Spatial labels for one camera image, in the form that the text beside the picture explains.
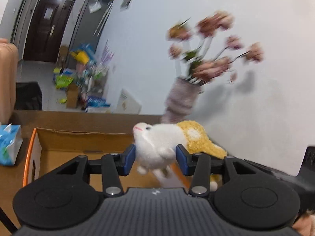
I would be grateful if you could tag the dried pink roses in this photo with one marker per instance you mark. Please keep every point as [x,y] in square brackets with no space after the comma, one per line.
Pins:
[207,50]

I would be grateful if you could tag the wire storage cart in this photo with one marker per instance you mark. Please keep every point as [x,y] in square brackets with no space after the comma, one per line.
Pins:
[91,81]

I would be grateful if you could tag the black chair with jacket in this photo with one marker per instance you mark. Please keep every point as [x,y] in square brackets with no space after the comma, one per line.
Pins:
[28,96]

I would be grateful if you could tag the blue tissue pack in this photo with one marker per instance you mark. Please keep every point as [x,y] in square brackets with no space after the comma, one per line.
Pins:
[10,144]

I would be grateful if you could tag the white flat panel box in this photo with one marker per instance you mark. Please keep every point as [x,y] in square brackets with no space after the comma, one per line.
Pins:
[127,104]

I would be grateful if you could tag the red cardboard box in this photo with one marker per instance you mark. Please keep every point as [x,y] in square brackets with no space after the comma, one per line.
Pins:
[49,149]

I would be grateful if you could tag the grey refrigerator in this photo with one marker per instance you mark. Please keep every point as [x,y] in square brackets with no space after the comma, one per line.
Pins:
[89,24]

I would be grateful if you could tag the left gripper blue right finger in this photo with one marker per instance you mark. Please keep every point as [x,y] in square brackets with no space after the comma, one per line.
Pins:
[198,166]

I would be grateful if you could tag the peach hard-shell suitcase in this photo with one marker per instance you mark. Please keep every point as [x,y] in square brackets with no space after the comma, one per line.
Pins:
[8,77]

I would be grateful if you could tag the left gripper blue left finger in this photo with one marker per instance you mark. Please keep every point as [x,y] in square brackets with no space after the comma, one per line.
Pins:
[114,166]

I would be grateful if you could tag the brown cardboard carton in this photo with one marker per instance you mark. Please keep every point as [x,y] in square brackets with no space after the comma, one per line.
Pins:
[72,95]

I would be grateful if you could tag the white yellow plush toy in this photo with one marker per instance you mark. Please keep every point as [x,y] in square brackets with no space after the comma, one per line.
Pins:
[156,144]

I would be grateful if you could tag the person's right hand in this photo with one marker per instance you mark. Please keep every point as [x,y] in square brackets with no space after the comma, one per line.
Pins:
[305,225]

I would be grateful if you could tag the wall picture frame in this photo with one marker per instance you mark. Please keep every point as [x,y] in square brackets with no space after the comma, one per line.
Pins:
[125,5]

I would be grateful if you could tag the pink textured vase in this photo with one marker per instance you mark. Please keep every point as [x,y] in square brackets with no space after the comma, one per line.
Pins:
[180,101]

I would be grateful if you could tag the yellow watering can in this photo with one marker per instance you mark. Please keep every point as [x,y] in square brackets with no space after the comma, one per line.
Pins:
[80,56]

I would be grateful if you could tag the dark brown door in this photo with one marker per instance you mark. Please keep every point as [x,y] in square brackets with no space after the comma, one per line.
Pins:
[46,30]

